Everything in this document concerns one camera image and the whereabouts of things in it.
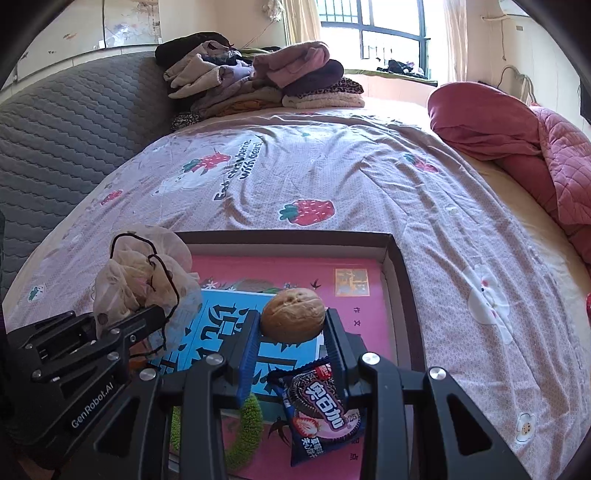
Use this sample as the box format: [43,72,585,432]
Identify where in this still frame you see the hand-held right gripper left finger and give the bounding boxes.
[95,310,264,480]

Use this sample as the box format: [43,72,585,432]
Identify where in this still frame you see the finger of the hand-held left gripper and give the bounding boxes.
[7,311,95,367]
[30,305,167,384]

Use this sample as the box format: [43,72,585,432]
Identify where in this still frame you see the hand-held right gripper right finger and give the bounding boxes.
[323,308,532,480]

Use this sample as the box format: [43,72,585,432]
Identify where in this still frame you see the white mesh drawstring pouch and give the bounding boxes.
[92,224,204,356]

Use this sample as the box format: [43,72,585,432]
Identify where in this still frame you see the green fuzzy ring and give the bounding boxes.
[168,394,264,467]

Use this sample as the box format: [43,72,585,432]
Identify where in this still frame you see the walnut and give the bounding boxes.
[260,287,326,344]

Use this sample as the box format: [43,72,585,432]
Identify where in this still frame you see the dark blue cookie packet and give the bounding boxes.
[268,362,368,467]

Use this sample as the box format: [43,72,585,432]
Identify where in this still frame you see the shallow cardboard box tray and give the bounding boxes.
[129,231,426,480]

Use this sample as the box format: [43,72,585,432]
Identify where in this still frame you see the grey quilted headboard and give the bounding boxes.
[0,51,178,287]

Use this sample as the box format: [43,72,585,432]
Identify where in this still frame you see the beige under sheet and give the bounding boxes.
[365,97,591,333]

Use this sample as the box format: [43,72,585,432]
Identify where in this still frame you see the pile of folded clothes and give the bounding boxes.
[154,31,365,132]

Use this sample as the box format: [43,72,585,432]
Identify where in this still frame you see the pink quilted duvet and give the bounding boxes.
[427,82,591,264]

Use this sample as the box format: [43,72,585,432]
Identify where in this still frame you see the green windowsill mat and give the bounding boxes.
[344,68,438,88]

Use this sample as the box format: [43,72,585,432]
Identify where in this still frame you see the dark clothes on windowsill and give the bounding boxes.
[385,59,423,77]

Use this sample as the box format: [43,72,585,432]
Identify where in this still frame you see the dark framed window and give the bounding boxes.
[316,0,430,77]

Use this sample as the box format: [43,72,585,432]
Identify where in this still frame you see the cream curtain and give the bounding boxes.
[281,0,321,47]
[443,0,469,86]

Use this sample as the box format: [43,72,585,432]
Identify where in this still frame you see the painted wall panel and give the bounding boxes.
[0,0,162,79]

